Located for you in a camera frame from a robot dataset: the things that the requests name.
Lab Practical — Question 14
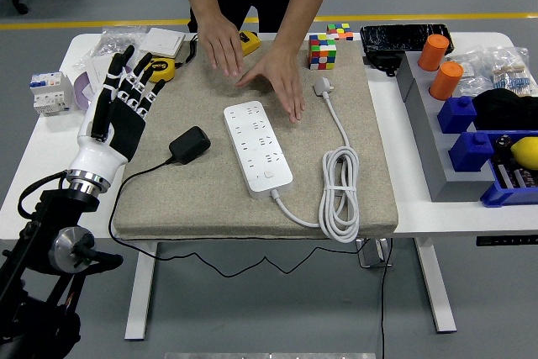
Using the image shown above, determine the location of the person's right hand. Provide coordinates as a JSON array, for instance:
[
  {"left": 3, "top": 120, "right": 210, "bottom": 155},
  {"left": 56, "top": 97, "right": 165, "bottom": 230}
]
[{"left": 196, "top": 12, "right": 245, "bottom": 78}]

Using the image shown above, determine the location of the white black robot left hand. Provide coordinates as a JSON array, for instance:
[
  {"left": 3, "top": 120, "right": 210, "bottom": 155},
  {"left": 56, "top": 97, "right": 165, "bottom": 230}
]
[{"left": 66, "top": 45, "right": 167, "bottom": 184}]

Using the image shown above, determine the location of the person's left hand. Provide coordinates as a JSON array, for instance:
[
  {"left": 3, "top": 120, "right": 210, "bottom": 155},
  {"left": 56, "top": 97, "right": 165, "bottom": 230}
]
[{"left": 235, "top": 45, "right": 307, "bottom": 124}]

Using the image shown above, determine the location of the black plug with cord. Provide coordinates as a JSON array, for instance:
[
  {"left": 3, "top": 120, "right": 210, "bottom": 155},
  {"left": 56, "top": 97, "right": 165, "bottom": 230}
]
[{"left": 108, "top": 125, "right": 367, "bottom": 279}]

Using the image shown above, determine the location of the white power strip with cord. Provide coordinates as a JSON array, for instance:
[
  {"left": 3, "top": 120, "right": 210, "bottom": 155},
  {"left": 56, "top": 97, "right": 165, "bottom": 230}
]
[{"left": 223, "top": 76, "right": 361, "bottom": 245}]

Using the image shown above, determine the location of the square yellow tape measure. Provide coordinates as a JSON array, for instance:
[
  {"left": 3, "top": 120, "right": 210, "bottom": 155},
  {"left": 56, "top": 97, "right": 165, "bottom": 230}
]
[{"left": 238, "top": 30, "right": 261, "bottom": 56}]

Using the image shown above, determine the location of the large colourful puzzle cube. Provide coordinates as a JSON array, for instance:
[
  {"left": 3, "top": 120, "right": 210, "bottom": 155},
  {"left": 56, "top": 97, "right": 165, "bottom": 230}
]
[{"left": 308, "top": 34, "right": 338, "bottom": 71}]

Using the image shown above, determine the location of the purple bowl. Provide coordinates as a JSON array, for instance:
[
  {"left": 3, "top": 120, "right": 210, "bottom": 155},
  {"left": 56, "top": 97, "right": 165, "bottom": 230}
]
[{"left": 73, "top": 71, "right": 106, "bottom": 112}]

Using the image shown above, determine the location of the round yellow tape measure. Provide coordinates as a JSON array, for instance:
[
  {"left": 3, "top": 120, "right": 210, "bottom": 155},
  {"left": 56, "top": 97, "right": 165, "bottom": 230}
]
[{"left": 145, "top": 55, "right": 177, "bottom": 84}]

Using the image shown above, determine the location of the small colourful puzzle cube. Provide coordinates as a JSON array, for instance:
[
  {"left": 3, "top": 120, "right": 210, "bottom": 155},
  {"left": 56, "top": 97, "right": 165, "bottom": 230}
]
[{"left": 325, "top": 23, "right": 354, "bottom": 42}]

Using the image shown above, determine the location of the white circuit breaker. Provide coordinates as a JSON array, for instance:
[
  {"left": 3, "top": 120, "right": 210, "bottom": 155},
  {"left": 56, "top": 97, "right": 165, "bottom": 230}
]
[{"left": 29, "top": 71, "right": 75, "bottom": 118}]

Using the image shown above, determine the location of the clear bag of screws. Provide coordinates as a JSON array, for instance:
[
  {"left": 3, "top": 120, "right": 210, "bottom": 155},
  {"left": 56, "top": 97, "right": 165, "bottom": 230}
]
[{"left": 75, "top": 26, "right": 148, "bottom": 70}]

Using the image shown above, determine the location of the grey-brown mat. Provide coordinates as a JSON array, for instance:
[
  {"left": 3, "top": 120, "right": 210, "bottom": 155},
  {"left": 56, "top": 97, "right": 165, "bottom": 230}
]
[{"left": 113, "top": 37, "right": 399, "bottom": 241}]

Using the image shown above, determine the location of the small black device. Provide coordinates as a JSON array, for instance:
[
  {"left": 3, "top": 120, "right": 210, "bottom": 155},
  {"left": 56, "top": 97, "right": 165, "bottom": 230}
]
[{"left": 364, "top": 52, "right": 404, "bottom": 77}]

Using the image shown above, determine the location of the black plastic tray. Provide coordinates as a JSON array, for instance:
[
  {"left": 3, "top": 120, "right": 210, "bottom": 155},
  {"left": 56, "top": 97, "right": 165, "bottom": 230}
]
[{"left": 360, "top": 24, "right": 456, "bottom": 57}]

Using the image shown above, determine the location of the grey stepped stand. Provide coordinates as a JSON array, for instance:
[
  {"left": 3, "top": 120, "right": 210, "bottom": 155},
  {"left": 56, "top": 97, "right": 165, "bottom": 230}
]
[{"left": 397, "top": 51, "right": 497, "bottom": 203}]

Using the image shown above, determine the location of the orange cylinder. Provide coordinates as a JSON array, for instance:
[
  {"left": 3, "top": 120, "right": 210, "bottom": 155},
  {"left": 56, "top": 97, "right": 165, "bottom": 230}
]
[
  {"left": 417, "top": 34, "right": 451, "bottom": 72},
  {"left": 428, "top": 61, "right": 465, "bottom": 102}
]

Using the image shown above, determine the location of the white table leg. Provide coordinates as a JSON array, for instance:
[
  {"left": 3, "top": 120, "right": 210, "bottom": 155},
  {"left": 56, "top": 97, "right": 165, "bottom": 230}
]
[
  {"left": 414, "top": 237, "right": 458, "bottom": 334},
  {"left": 124, "top": 243, "right": 160, "bottom": 341}
]

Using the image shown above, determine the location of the blue block with knob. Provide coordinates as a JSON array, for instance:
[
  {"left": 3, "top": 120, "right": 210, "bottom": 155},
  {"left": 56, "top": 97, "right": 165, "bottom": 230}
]
[
  {"left": 436, "top": 96, "right": 478, "bottom": 135},
  {"left": 447, "top": 130, "right": 495, "bottom": 173}
]

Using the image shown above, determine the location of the clear bag of small parts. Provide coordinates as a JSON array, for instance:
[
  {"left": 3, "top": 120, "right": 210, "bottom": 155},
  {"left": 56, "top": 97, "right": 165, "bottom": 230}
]
[{"left": 447, "top": 50, "right": 493, "bottom": 98}]

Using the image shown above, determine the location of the black cloth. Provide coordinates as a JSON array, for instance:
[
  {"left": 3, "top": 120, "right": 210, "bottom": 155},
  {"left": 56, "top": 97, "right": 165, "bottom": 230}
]
[{"left": 471, "top": 88, "right": 538, "bottom": 132}]

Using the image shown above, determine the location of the clear bag of resistors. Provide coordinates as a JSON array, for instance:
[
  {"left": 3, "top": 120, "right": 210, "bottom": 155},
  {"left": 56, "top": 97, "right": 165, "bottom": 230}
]
[{"left": 487, "top": 45, "right": 537, "bottom": 98}]

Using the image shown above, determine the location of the blue plastic bin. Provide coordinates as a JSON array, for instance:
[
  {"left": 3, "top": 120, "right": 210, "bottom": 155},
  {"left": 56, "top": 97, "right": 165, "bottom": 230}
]
[{"left": 480, "top": 130, "right": 538, "bottom": 209}]

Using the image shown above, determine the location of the yellow lemon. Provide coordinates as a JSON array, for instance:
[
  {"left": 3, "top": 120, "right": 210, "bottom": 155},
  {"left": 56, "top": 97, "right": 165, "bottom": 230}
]
[{"left": 509, "top": 136, "right": 538, "bottom": 172}]

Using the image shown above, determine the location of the black table control panel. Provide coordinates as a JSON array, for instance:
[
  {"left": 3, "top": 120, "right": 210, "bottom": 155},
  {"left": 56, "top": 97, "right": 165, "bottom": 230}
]
[{"left": 476, "top": 235, "right": 538, "bottom": 247}]

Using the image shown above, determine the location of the white flat switch box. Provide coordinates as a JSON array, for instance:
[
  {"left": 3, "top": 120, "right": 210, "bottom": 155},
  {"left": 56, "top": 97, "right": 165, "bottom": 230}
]
[{"left": 138, "top": 27, "right": 186, "bottom": 58}]

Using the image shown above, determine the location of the white wall switch panel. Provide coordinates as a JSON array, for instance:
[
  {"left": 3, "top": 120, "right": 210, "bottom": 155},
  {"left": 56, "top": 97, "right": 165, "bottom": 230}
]
[{"left": 86, "top": 55, "right": 113, "bottom": 93}]

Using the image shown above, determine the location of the metal bracket under table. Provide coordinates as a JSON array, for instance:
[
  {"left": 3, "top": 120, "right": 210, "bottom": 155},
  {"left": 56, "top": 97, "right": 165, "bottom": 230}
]
[{"left": 356, "top": 237, "right": 394, "bottom": 270}]

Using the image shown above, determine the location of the black hanging cable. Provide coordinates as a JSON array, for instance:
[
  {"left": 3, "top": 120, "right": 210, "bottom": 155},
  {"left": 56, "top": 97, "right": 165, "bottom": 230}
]
[{"left": 379, "top": 237, "right": 394, "bottom": 359}]

